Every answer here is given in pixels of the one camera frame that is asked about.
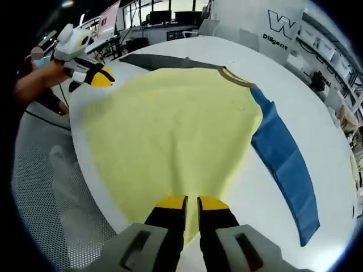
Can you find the black computer monitor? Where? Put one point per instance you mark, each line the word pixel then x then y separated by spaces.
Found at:
pixel 188 17
pixel 160 17

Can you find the white storage bin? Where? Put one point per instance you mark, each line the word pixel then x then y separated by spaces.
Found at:
pixel 324 48
pixel 343 65
pixel 305 35

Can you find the grey chair back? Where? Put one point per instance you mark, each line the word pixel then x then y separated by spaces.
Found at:
pixel 249 39

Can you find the white office chair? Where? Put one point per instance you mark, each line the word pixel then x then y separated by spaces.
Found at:
pixel 204 27

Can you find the grey mesh office chair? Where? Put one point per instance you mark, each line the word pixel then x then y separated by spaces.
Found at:
pixel 56 198

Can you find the large display screen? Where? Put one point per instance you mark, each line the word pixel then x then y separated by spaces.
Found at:
pixel 109 17

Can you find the grey metal storage shelf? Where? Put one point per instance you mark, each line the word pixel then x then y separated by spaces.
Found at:
pixel 334 42

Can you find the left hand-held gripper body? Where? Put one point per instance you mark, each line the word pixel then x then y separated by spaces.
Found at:
pixel 72 44

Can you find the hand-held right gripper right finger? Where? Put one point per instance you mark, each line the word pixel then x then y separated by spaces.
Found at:
pixel 215 226

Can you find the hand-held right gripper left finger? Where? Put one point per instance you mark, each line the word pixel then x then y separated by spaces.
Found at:
pixel 167 226

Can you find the yellow blue grey garment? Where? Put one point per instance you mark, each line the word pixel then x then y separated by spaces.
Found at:
pixel 170 136

